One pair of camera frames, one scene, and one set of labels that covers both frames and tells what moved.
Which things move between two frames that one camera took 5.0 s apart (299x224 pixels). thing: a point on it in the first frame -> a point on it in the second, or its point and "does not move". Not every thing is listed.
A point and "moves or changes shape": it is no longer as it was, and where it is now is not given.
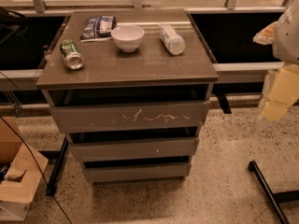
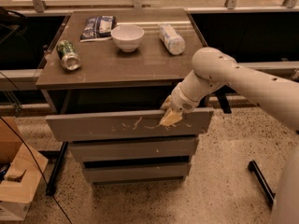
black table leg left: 52,180 does not move
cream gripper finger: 265,35 -> 166,105
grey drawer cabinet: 131,90 does not move
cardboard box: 21,168 does not move
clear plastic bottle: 171,39 does not move
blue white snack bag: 98,28 does not move
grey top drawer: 164,115 moves or changes shape
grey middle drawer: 133,149 does not move
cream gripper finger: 273,112 -> 170,119
